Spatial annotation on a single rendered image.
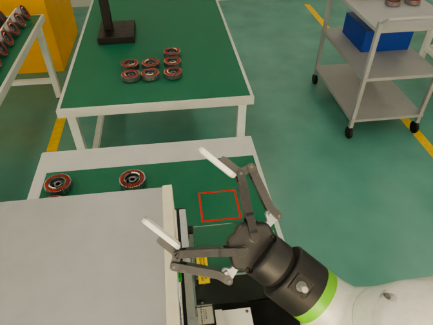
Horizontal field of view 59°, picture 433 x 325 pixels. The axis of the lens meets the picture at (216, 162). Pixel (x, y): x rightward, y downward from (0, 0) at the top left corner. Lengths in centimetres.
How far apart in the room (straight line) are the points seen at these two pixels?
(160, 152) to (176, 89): 56
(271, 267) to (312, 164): 240
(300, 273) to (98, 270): 36
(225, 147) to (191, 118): 151
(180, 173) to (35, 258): 102
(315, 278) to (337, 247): 187
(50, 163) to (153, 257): 124
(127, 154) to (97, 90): 63
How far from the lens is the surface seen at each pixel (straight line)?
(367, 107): 337
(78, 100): 231
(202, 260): 103
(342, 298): 62
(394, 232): 267
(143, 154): 183
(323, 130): 331
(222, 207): 156
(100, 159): 185
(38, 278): 77
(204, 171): 171
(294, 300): 60
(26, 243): 83
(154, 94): 225
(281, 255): 59
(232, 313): 127
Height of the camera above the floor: 192
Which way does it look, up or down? 42 degrees down
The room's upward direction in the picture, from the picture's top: straight up
